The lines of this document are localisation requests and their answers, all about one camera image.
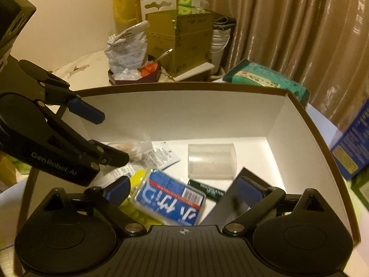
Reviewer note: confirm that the green carton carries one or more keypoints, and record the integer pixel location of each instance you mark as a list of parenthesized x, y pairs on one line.
[(361, 193)]

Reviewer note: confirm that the brown cardboard box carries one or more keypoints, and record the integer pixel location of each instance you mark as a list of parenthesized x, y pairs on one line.
[(224, 118)]

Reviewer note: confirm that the clear bag of white pellets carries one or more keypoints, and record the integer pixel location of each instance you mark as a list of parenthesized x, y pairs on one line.
[(129, 150)]

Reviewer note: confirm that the black product box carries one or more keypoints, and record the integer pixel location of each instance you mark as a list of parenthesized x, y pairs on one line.
[(227, 202)]

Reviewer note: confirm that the translucent plastic cup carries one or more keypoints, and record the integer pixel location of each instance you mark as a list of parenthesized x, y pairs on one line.
[(212, 161)]

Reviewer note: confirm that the metal spoon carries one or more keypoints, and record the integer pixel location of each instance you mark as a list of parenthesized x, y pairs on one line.
[(163, 55)]

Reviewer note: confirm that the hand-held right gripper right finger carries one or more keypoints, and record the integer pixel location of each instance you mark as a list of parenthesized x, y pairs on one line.
[(251, 192)]

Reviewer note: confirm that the dark red tray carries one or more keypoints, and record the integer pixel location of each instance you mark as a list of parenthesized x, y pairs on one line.
[(135, 78)]

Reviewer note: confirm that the dark green pen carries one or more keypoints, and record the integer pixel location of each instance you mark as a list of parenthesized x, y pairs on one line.
[(206, 189)]

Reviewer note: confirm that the teal package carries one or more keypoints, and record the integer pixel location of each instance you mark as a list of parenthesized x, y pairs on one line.
[(265, 78)]

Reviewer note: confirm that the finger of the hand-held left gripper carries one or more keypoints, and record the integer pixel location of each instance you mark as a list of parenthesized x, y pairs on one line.
[(112, 157), (86, 111)]

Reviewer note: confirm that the beige curtain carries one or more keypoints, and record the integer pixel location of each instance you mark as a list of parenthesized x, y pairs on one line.
[(288, 28)]

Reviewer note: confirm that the olive cardboard box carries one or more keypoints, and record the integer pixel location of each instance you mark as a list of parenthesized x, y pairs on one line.
[(190, 43)]

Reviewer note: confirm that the white printed sachet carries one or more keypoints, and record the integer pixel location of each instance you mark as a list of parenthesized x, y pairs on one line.
[(160, 157)]

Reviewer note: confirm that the silver foil bag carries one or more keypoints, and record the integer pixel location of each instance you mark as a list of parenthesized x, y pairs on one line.
[(126, 49)]

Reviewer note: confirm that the yellow snack packet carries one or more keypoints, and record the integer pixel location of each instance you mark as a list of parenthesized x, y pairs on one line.
[(137, 179)]

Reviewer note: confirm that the green tissue packs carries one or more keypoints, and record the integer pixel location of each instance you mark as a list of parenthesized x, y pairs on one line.
[(190, 5)]

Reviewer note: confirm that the blue carton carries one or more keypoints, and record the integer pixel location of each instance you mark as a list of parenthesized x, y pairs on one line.
[(351, 147)]

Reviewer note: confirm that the yellow plastic bag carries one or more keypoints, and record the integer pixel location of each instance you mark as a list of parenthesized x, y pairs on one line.
[(126, 0)]

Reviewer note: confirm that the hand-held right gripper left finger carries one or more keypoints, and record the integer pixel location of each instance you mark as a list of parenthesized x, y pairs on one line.
[(118, 189)]

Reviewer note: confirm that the white carved chair back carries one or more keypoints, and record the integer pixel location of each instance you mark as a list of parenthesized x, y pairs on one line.
[(157, 1)]

